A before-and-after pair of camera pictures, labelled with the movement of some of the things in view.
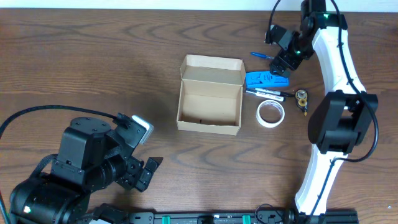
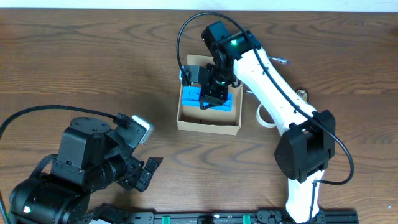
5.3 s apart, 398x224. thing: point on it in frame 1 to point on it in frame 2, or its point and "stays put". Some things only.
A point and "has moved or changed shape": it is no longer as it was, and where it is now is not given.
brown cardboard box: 210,94 stays put
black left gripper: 132,165 stays put
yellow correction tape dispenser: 301,96 stays put
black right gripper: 283,55 to 213,98
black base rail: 326,218 stays put
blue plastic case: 255,79 has moved or changed shape
